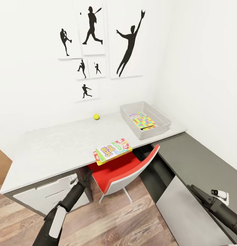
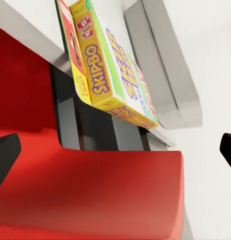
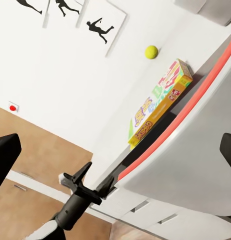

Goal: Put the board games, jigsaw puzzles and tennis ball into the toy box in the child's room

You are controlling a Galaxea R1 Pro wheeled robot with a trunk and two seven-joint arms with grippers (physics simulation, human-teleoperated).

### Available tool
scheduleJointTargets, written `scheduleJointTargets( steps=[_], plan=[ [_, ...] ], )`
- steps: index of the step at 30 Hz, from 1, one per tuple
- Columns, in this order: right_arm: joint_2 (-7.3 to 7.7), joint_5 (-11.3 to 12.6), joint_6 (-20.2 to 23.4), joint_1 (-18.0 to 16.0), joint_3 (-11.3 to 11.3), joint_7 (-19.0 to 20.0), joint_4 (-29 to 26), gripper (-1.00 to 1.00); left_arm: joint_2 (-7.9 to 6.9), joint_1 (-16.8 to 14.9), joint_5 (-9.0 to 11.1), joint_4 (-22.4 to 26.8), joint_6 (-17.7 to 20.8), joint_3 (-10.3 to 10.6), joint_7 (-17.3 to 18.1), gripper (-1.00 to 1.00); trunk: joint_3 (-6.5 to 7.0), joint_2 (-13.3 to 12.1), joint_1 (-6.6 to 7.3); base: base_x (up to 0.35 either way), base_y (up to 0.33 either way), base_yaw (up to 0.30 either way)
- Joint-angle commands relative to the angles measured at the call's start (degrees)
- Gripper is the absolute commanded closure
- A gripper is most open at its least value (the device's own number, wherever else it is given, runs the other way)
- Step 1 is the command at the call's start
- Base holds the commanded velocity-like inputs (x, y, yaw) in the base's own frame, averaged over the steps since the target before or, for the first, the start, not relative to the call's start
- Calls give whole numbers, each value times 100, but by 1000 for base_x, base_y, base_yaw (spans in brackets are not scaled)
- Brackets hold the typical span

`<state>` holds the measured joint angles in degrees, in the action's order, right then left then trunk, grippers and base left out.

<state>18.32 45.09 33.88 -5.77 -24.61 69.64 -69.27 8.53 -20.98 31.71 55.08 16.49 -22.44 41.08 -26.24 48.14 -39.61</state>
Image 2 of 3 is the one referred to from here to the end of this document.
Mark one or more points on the swivel chair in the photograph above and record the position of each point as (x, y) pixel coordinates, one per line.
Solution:
(57, 193)

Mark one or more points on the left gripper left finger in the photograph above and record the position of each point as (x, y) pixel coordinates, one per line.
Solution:
(10, 149)

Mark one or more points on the desk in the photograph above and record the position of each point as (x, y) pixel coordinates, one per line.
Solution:
(37, 25)

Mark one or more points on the board game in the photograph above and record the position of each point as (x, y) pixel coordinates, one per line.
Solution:
(105, 75)

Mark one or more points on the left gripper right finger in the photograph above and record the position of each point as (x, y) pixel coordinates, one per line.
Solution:
(225, 147)

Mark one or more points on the toy box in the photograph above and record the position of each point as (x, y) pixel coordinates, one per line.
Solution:
(173, 92)

